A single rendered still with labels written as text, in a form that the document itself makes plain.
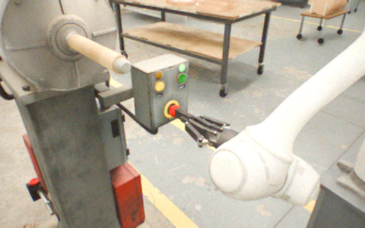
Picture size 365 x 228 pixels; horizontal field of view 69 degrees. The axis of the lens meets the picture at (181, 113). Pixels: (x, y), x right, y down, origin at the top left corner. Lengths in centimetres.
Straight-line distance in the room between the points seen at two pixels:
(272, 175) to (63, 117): 64
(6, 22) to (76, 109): 36
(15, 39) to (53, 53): 7
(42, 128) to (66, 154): 13
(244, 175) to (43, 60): 47
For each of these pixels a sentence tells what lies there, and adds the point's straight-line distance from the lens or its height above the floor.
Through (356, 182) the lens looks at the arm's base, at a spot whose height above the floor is 73.
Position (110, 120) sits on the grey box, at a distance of 101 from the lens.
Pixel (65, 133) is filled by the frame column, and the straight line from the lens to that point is 92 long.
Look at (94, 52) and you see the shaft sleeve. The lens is 52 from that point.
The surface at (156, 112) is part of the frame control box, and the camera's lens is 84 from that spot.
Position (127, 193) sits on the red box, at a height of 56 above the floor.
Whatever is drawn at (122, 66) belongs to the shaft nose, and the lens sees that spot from 45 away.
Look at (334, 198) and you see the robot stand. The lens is 113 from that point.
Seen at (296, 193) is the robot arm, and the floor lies 99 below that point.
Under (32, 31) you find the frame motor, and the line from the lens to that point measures 63.
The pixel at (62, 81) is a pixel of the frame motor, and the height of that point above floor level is 116.
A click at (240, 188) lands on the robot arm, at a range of 46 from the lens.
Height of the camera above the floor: 141
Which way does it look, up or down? 31 degrees down
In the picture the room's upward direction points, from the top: straight up
